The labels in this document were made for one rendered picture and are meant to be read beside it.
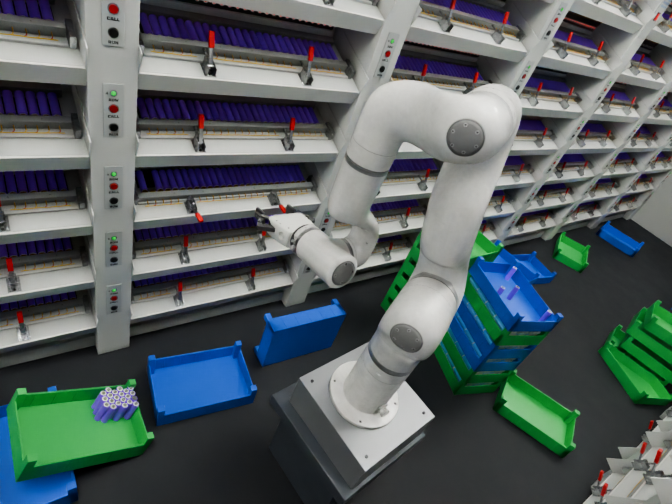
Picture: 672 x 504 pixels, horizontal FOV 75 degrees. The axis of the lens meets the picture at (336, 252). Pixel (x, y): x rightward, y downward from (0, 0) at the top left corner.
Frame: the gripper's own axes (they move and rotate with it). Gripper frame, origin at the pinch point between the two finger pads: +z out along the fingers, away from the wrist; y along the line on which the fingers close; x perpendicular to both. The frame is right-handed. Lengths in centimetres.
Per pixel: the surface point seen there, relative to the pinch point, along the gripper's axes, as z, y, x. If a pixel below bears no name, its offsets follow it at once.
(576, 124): 12, 171, 24
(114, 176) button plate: 15.8, -34.9, 5.5
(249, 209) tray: 19.4, 3.2, -8.5
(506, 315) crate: -36, 76, -31
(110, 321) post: 27, -36, -46
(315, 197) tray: 21.2, 28.8, -7.3
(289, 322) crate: 5.3, 15.2, -45.9
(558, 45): 11, 125, 54
